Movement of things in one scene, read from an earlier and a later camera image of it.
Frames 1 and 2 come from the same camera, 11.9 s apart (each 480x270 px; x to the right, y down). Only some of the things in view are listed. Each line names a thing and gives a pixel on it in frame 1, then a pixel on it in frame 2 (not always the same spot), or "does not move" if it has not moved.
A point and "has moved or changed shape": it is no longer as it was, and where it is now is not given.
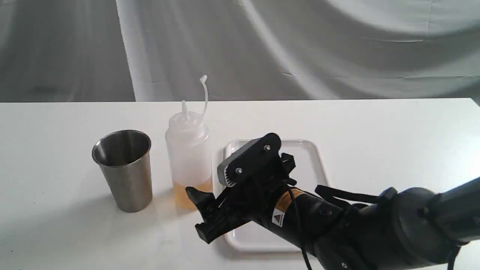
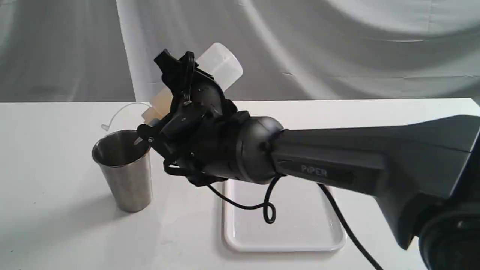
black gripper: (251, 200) → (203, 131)
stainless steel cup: (125, 156) does not move
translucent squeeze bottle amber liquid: (188, 152) has moved or changed shape
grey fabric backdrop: (113, 50) does not move
